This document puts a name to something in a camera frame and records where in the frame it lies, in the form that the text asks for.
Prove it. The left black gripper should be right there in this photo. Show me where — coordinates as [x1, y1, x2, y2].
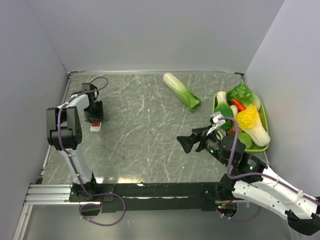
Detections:
[84, 100, 104, 124]

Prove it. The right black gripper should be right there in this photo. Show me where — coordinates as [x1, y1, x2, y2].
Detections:
[175, 124, 230, 166]

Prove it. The white remote control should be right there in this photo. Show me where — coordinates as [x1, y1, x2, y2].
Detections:
[90, 119, 102, 133]

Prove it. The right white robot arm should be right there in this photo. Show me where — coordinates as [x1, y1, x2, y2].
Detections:
[176, 127, 320, 236]

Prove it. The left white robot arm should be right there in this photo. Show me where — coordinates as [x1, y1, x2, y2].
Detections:
[46, 83, 104, 201]

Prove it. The long green napa cabbage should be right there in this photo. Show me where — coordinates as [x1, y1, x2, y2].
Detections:
[163, 72, 202, 112]

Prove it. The brown mushroom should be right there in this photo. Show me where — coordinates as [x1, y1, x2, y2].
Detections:
[226, 122, 237, 135]

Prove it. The bok choy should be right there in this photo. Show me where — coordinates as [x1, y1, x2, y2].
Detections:
[214, 91, 234, 118]

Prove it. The white mushroom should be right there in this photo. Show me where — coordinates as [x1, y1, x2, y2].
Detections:
[229, 104, 239, 118]

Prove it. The round green cabbage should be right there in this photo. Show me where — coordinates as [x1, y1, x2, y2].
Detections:
[238, 132, 253, 150]

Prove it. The red chili pepper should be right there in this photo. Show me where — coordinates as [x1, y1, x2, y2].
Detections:
[231, 98, 246, 112]

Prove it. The yellow napa cabbage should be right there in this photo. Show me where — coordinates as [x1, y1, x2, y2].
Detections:
[235, 104, 271, 147]

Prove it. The green lettuce head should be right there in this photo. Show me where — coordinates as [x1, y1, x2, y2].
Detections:
[227, 82, 261, 110]

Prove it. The green plastic tray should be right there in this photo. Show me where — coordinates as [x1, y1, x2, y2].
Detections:
[213, 89, 271, 152]

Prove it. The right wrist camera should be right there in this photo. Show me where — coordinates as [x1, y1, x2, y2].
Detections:
[210, 111, 226, 130]

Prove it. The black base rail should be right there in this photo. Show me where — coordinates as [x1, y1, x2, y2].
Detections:
[69, 182, 234, 213]

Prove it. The aluminium frame rail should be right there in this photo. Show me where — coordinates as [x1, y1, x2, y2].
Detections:
[23, 184, 71, 205]

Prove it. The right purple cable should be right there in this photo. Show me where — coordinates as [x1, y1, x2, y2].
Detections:
[216, 116, 320, 223]

